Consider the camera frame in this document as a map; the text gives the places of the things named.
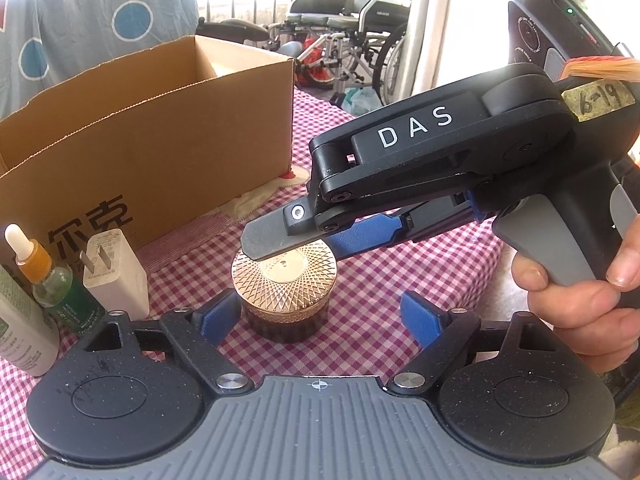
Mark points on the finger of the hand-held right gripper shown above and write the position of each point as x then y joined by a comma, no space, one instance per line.
360,237
275,232

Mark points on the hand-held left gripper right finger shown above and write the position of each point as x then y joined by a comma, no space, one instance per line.
417,320

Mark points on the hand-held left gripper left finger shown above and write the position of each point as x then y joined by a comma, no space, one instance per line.
220,317

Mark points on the jar with gold lid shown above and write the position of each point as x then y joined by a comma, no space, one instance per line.
285,285

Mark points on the white charger plug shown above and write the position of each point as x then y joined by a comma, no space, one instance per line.
120,280

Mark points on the cardboard box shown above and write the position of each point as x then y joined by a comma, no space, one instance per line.
150,150

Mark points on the green dropper bottle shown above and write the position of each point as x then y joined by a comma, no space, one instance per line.
55,285

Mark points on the person's right hand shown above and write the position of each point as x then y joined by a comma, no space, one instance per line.
590,320

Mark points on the orange tassel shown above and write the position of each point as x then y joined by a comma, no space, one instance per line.
600,67

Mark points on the light green plastic bag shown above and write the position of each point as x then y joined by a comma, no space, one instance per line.
360,101

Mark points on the wheelchair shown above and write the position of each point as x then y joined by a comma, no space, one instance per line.
380,15

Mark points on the grey cushioned pad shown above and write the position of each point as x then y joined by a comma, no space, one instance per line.
291,48

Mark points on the white tube bottle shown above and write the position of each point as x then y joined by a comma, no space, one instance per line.
25,330

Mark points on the black padded seat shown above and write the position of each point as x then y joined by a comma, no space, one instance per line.
235,31

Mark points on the blue dotted bedsheet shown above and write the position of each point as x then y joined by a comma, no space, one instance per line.
75,20

